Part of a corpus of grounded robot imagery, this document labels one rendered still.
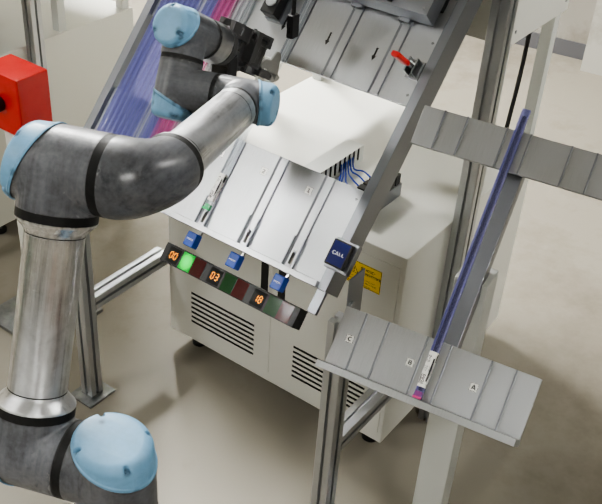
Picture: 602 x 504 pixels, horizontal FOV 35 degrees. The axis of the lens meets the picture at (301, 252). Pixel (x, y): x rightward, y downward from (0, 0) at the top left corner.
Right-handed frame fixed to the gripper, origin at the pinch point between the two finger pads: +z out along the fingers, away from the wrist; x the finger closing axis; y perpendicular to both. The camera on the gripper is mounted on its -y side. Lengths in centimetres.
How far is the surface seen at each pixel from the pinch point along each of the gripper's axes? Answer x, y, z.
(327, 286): -31.9, -32.1, -6.4
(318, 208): -22.4, -19.8, -2.8
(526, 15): -32, 32, 37
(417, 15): -25.7, 20.3, 0.3
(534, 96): -30, 20, 69
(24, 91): 68, -23, 4
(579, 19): 36, 84, 290
